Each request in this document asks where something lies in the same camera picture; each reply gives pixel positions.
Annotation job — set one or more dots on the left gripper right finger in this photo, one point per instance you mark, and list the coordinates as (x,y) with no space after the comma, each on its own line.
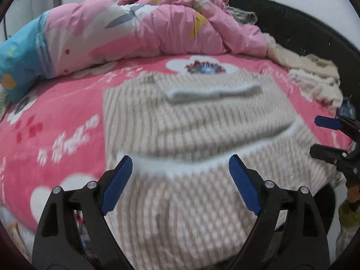
(288,232)

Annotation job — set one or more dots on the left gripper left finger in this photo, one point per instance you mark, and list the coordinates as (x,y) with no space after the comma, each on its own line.
(72,232)

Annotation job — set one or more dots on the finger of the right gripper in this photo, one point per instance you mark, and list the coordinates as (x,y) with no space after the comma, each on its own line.
(329,155)
(329,123)

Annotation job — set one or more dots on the beige white houndstooth coat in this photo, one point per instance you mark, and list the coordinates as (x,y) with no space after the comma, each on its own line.
(181,208)

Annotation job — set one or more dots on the cream fleece blanket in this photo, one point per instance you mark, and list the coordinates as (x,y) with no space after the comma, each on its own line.
(318,78)

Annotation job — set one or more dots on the black headboard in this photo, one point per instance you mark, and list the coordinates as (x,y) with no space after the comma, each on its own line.
(304,34)

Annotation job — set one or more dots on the pink floral bed sheet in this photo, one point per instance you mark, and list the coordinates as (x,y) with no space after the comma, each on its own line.
(55,135)

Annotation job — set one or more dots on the plaid green garment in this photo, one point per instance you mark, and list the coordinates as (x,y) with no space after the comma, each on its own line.
(243,17)

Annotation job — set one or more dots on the pink floral quilt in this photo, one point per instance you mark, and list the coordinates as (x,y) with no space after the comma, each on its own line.
(77,36)

